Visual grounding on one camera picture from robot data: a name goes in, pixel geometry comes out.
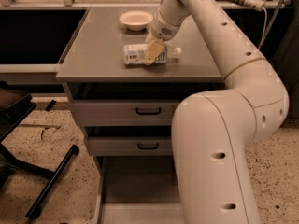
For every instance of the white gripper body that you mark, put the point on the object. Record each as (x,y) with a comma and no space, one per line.
(162,29)

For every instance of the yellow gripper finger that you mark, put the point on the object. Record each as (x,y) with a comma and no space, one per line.
(154,49)

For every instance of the blue label plastic bottle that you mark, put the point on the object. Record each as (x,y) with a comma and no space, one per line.
(135,54)

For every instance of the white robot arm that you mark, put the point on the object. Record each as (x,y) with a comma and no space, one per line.
(211,129)

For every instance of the grey drawer cabinet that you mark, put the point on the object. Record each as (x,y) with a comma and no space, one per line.
(125,113)

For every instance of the grey top drawer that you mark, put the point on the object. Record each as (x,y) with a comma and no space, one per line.
(121,104)

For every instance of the grey middle drawer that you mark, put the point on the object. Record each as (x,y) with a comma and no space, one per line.
(128,140)

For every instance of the grey open bottom drawer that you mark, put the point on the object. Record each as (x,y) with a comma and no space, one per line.
(137,190)

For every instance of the white ceramic bowl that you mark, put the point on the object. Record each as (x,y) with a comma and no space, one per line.
(136,20)

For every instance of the dark cabinet at right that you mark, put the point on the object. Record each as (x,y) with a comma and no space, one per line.
(287,55)

